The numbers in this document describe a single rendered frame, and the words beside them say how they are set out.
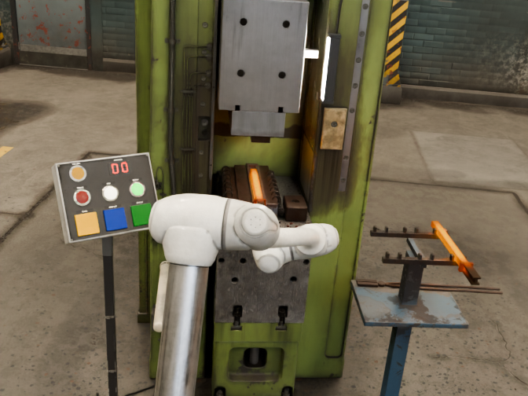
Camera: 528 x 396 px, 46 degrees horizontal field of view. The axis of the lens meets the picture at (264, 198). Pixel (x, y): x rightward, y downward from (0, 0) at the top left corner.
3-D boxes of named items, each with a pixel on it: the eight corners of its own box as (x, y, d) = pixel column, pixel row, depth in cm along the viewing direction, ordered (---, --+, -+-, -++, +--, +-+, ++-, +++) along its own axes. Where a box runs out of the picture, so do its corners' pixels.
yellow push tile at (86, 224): (100, 232, 219) (96, 211, 220) (78, 236, 216) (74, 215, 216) (98, 233, 221) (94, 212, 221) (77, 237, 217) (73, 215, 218)
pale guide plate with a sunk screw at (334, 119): (342, 150, 254) (347, 109, 247) (320, 149, 253) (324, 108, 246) (341, 148, 256) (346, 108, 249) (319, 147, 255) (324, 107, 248)
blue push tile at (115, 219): (127, 227, 224) (124, 207, 225) (107, 231, 221) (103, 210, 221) (126, 228, 226) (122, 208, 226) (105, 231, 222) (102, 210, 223)
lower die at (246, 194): (276, 221, 251) (278, 202, 248) (226, 220, 249) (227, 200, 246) (266, 181, 289) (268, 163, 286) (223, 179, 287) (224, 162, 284)
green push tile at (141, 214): (154, 223, 229) (150, 203, 229) (134, 226, 225) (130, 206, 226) (153, 223, 230) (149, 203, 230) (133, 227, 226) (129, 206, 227)
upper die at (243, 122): (284, 137, 237) (285, 112, 233) (230, 135, 235) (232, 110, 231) (273, 106, 275) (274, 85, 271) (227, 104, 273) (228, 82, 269)
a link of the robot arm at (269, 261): (254, 257, 221) (291, 250, 221) (257, 281, 207) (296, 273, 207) (248, 231, 217) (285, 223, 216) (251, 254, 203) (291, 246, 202)
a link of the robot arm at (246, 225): (283, 210, 168) (232, 204, 169) (281, 197, 150) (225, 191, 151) (277, 258, 165) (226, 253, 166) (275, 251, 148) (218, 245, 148)
